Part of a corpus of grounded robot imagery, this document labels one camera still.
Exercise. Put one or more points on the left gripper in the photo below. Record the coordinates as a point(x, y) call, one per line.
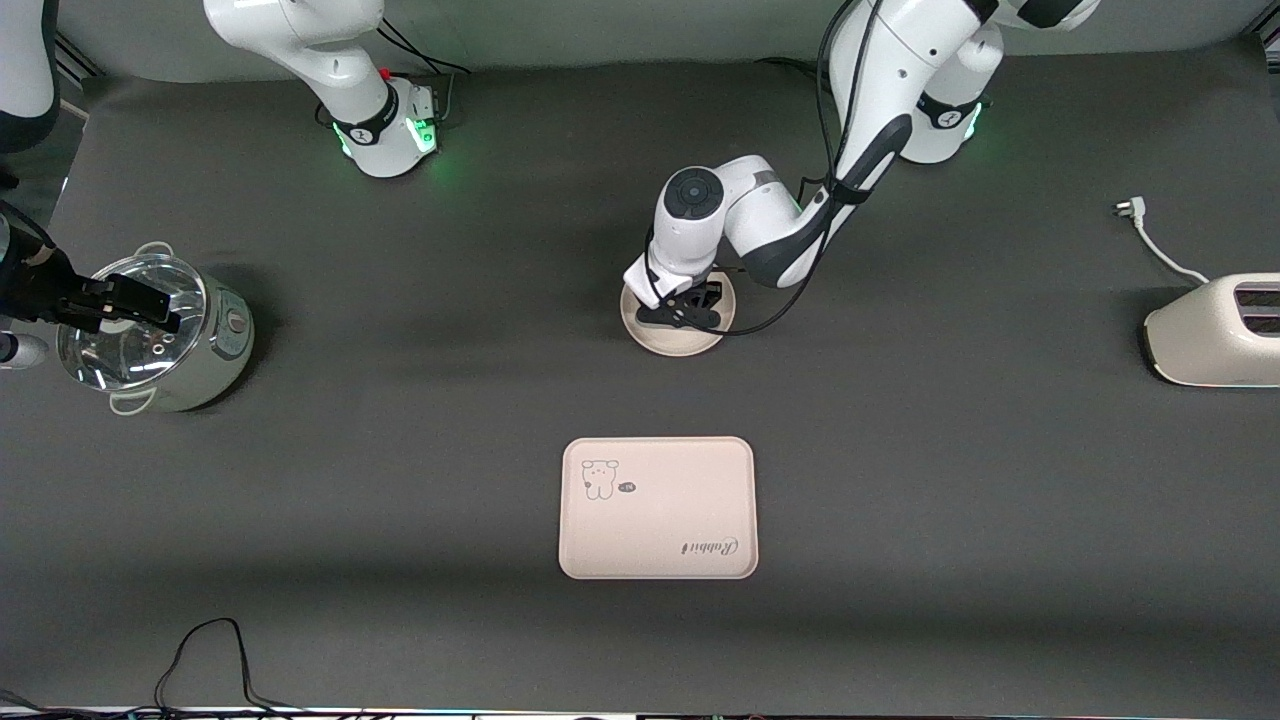
point(707, 296)

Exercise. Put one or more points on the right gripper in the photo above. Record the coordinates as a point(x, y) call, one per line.
point(45, 292)

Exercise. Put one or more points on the round cream plate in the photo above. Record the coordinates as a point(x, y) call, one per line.
point(690, 342)

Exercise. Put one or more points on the glass pot lid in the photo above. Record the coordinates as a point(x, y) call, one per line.
point(150, 355)

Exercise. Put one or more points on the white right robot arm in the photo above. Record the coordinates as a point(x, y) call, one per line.
point(300, 30)

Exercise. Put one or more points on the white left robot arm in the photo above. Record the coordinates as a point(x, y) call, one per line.
point(900, 80)

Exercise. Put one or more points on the cream rectangular printed tray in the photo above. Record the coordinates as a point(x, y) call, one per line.
point(660, 520)

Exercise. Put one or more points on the silver pot with glass lid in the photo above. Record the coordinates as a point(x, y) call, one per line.
point(225, 345)

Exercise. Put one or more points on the dark grey table mat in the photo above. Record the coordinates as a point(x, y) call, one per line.
point(400, 500)

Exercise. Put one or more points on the cream white toaster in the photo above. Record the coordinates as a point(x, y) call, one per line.
point(1210, 335)

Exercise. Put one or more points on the aluminium frame rail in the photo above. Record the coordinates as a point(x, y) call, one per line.
point(1268, 38)
point(75, 60)

